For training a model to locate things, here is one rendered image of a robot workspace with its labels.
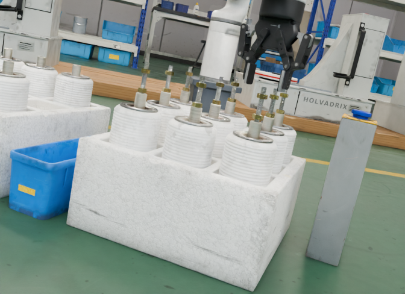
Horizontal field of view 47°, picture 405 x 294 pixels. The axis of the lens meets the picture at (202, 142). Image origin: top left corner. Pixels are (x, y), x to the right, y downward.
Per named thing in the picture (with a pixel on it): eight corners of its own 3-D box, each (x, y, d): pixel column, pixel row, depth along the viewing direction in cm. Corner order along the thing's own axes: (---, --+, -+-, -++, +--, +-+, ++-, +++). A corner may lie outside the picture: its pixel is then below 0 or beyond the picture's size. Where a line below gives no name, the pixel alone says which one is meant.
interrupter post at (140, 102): (137, 108, 94) (139, 91, 93) (147, 110, 93) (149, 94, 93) (130, 108, 92) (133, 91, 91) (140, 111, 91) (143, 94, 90)
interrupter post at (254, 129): (257, 141, 84) (261, 123, 83) (244, 138, 85) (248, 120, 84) (260, 140, 86) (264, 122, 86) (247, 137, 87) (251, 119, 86)
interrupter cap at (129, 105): (132, 104, 97) (133, 101, 97) (164, 112, 95) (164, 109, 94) (112, 105, 90) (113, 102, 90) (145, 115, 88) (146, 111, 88)
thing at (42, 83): (31, 126, 137) (38, 64, 133) (56, 134, 134) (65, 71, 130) (5, 128, 128) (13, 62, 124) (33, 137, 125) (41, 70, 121)
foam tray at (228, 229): (151, 184, 129) (163, 120, 125) (289, 227, 117) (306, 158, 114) (65, 225, 92) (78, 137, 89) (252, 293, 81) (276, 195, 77)
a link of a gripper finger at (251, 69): (257, 64, 85) (252, 84, 86) (254, 64, 86) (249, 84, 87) (251, 63, 84) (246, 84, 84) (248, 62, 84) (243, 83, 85)
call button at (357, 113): (349, 117, 100) (352, 108, 99) (369, 121, 98) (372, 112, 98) (349, 118, 96) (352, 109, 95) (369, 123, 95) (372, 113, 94)
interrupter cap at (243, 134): (269, 147, 81) (269, 143, 81) (227, 136, 83) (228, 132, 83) (275, 141, 88) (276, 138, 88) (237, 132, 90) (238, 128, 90)
